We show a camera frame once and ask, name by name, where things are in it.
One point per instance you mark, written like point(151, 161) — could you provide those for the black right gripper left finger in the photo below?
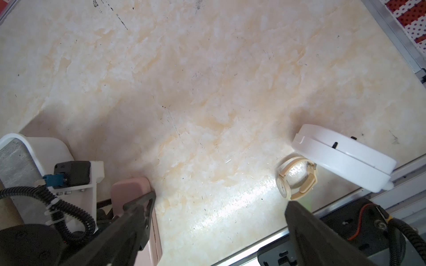
point(118, 244)

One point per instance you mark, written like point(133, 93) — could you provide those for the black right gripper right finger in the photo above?
point(316, 244)

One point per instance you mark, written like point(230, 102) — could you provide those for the pink case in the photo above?
point(126, 196)

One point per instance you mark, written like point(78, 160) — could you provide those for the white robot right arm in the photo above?
point(345, 237)

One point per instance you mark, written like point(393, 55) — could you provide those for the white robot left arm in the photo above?
point(59, 212)

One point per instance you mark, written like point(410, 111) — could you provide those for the white plastic storage tray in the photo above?
point(46, 152)

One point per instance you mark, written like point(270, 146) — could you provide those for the white round device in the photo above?
point(345, 157)

